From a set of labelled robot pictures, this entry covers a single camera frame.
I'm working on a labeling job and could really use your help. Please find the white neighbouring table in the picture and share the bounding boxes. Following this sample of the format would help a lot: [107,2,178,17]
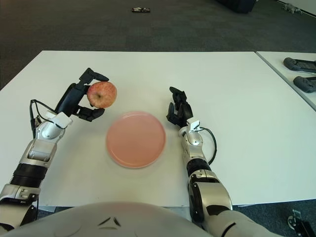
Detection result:
[255,51,316,112]

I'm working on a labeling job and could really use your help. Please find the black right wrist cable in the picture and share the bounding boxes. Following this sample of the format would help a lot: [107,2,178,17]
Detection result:
[199,126,217,165]

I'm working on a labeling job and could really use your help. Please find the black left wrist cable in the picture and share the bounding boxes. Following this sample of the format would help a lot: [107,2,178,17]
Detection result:
[29,99,59,139]

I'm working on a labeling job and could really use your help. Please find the black metal wheeled stand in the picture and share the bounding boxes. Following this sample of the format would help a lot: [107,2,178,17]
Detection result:
[287,209,314,237]

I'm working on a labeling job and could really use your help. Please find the large black floor object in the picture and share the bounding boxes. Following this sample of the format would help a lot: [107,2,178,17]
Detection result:
[214,0,256,14]

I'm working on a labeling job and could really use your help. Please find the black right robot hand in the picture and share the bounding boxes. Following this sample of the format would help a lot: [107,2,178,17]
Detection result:
[165,86,201,131]

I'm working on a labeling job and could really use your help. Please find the pink round plate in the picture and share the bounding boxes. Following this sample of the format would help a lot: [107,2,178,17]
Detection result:
[106,111,166,169]

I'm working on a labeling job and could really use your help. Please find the small grey floor object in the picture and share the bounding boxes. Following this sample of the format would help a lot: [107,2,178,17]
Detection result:
[282,2,303,14]

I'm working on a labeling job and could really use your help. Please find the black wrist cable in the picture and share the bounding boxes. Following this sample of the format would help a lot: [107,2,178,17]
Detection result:
[29,99,59,139]
[199,126,217,165]

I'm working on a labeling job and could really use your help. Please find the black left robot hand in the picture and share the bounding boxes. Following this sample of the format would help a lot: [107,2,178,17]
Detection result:
[46,67,110,129]

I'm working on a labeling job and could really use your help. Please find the grey robot torso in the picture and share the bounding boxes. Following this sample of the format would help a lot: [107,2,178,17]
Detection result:
[0,201,210,237]

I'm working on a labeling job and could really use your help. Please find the grey handheld controller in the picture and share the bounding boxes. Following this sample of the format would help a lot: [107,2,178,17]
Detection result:
[283,57,316,74]
[293,76,316,93]

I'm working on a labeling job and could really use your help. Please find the red apple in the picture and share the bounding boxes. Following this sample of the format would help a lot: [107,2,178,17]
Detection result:
[86,81,118,109]

